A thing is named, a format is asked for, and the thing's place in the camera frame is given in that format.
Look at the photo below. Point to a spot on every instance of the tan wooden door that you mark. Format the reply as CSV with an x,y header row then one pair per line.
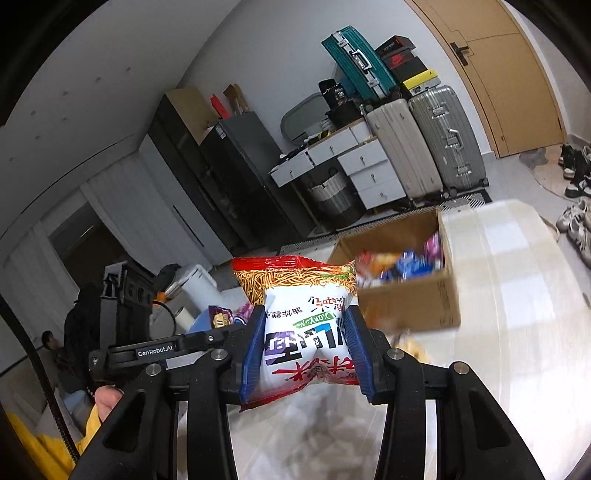
x,y
498,74

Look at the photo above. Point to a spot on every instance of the brown cardboard box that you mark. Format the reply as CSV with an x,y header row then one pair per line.
x,y
406,307

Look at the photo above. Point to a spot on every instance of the blue bowl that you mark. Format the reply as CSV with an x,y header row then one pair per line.
x,y
203,323

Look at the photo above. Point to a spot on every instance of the white drawer dresser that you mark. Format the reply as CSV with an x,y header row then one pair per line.
x,y
364,170

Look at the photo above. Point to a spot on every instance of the black fridge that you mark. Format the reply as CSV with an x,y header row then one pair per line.
x,y
249,180

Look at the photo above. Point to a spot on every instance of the beige suitcase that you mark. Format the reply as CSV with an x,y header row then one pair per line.
x,y
404,152

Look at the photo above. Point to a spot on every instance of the large white red noodle packet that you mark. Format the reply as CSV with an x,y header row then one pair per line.
x,y
300,295

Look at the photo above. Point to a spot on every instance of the yellow black shoe box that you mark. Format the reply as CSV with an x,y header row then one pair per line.
x,y
420,82

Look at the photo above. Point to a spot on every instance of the grey oval mirror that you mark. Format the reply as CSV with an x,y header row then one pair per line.
x,y
302,117

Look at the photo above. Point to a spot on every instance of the teal suitcase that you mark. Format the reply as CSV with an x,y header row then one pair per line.
x,y
358,64

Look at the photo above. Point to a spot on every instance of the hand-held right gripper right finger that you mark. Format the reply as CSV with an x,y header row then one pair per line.
x,y
361,357

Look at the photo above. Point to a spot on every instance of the large plain cardboard carton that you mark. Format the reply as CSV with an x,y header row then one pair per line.
x,y
191,113

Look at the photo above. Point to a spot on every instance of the folded brown cardboard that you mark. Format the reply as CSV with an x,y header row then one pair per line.
x,y
236,98

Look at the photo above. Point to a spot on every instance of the person's left forearm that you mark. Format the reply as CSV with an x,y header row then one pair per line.
x,y
37,454

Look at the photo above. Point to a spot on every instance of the woven laundry basket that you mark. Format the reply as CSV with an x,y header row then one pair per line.
x,y
332,196

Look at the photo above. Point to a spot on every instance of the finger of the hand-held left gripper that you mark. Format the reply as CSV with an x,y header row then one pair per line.
x,y
112,309
224,338

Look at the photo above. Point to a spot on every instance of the silver suitcase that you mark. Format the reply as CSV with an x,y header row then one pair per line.
x,y
450,138

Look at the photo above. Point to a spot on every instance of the red bottle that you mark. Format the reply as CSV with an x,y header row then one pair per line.
x,y
219,106

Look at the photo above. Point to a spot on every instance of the purple cartoon snack packet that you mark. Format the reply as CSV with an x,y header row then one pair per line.
x,y
226,316

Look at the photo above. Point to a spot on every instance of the person's left hand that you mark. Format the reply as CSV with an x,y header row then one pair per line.
x,y
108,399

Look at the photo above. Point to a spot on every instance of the dark bag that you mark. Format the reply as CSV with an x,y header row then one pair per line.
x,y
81,332

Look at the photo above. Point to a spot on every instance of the dark tall cabinet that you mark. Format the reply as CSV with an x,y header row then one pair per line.
x,y
180,166

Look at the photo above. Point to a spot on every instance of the group of sneakers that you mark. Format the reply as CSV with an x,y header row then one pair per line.
x,y
575,217

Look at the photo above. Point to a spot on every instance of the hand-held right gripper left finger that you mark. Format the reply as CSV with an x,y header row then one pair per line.
x,y
251,357

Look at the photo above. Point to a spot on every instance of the white pot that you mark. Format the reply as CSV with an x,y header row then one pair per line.
x,y
194,284

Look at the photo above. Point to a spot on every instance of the black printed bag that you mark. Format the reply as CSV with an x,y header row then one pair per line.
x,y
337,101

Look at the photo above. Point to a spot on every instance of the plain black shoe box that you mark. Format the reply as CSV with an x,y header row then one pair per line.
x,y
408,69

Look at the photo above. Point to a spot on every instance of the grey round rug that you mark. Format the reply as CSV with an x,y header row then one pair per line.
x,y
545,166

